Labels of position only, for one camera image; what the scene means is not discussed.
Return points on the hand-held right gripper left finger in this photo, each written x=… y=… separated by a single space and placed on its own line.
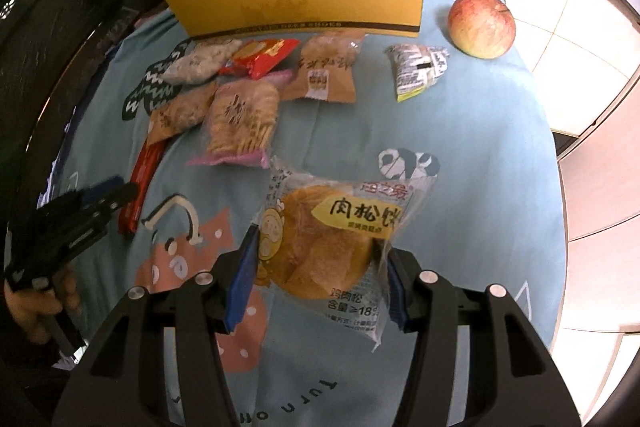
x=240 y=289

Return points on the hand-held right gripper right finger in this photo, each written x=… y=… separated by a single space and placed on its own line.
x=397 y=294

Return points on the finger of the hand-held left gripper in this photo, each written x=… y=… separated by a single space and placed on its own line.
x=102 y=188
x=117 y=202

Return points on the long red snack bar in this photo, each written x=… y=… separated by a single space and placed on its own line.
x=142 y=167

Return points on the clear round cake packet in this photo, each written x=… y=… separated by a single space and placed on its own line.
x=320 y=252

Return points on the person's left hand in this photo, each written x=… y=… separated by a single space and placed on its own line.
x=27 y=312

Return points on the light blue printed blanket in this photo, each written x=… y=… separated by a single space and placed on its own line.
x=475 y=232

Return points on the orange brown snack packet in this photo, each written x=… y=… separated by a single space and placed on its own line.
x=180 y=112

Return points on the pink edged cracker packet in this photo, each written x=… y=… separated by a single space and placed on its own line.
x=240 y=117

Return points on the white puffed snack packet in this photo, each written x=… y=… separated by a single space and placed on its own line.
x=197 y=64

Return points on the dark carved wooden furniture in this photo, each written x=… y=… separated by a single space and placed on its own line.
x=50 y=32

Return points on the red snack packet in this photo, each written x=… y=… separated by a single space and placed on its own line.
x=260 y=57

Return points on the white cabinet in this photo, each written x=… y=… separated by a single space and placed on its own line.
x=600 y=232

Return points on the grey snack packet green edge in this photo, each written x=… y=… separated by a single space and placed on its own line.
x=415 y=67

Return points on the brown cracker packet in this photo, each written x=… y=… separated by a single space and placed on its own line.
x=325 y=72

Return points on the red yellow apple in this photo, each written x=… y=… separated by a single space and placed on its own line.
x=480 y=24

